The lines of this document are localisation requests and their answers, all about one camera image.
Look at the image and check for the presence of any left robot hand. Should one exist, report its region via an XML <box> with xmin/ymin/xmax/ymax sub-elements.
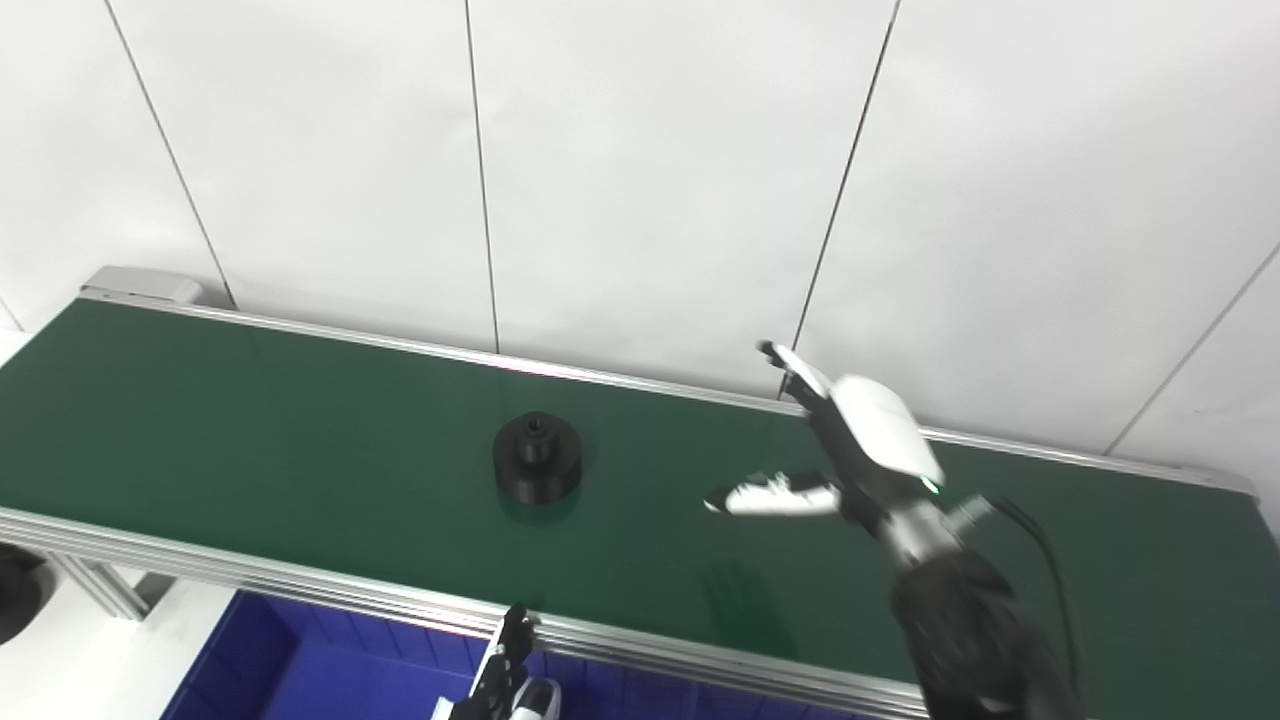
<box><xmin>450</xmin><ymin>604</ymin><xmax>563</xmax><ymax>720</ymax></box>

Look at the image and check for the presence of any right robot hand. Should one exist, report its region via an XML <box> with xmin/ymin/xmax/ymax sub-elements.
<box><xmin>703</xmin><ymin>340</ymin><xmax>946</xmax><ymax>521</ymax></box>

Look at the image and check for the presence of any blue bin with white parts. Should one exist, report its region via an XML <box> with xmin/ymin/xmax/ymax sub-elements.
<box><xmin>160</xmin><ymin>590</ymin><xmax>851</xmax><ymax>720</ymax></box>

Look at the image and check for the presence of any black stepped round part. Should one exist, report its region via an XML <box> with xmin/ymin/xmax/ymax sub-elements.
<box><xmin>492</xmin><ymin>411</ymin><xmax>584</xmax><ymax>504</ymax></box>

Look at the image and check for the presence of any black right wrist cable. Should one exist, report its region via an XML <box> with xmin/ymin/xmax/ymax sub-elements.
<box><xmin>985</xmin><ymin>497</ymin><xmax>1086</xmax><ymax>701</ymax></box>

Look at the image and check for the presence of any green conveyor belt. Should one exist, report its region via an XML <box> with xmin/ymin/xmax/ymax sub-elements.
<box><xmin>0</xmin><ymin>265</ymin><xmax>1280</xmax><ymax>720</ymax></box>
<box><xmin>0</xmin><ymin>298</ymin><xmax>1266</xmax><ymax>701</ymax></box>

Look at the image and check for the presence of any black round object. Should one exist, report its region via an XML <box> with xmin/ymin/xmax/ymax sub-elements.
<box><xmin>0</xmin><ymin>545</ymin><xmax>56</xmax><ymax>646</ymax></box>

